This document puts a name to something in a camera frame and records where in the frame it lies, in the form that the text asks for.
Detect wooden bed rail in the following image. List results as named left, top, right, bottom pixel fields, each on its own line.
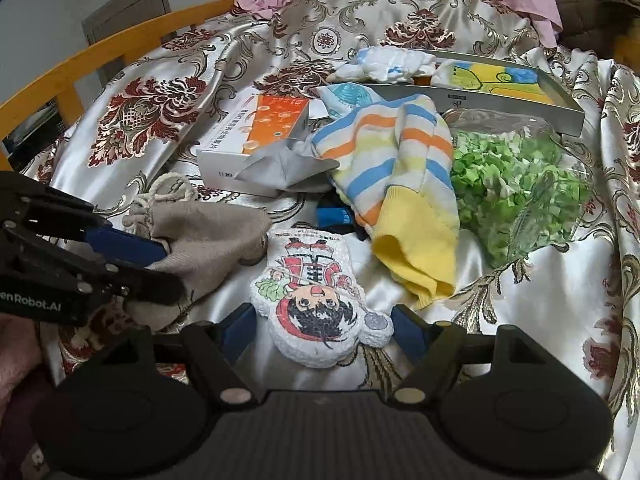
left=0, top=0, right=237, bottom=172

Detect grey cloth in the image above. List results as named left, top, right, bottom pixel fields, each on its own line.
left=230, top=140, right=340, bottom=197

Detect white blue baby sock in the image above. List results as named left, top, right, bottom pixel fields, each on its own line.
left=326, top=46, right=436, bottom=84

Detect navy striped sock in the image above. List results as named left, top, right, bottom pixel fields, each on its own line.
left=316, top=190, right=369, bottom=240

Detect blue white mask packet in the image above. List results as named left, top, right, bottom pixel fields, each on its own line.
left=314, top=82, right=383, bottom=119

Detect grey wall panel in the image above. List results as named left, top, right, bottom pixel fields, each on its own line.
left=81, top=0, right=174, bottom=86

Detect beige drawstring pouch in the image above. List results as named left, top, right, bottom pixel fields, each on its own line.
left=122, top=172, right=272, bottom=330

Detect striped yellow cuff sock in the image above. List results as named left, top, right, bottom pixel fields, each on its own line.
left=311, top=94, right=460, bottom=309

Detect white orange medicine box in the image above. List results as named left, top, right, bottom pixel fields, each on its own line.
left=196, top=92, right=309, bottom=197

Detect cartoon girl plush pad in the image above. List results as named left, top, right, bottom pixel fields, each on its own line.
left=250, top=229, right=394, bottom=370

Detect floral satin bedspread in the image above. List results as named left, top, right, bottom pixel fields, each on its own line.
left=26, top=7, right=639, bottom=479

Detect metal tray with cartoon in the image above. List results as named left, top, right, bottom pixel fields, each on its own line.
left=366, top=50, right=585, bottom=136

